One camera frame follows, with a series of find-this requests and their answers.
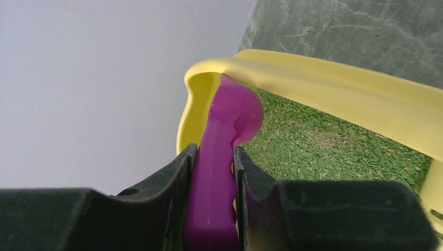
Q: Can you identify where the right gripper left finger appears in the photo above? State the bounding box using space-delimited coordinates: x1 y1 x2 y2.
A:
1 143 197 250

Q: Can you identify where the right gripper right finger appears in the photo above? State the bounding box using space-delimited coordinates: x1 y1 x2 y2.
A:
234 146 438 250

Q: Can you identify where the magenta plastic scoop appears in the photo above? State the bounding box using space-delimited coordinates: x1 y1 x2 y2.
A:
182 75 264 250

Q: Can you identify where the yellow green litter box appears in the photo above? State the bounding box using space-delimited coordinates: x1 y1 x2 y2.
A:
176 49 442 233

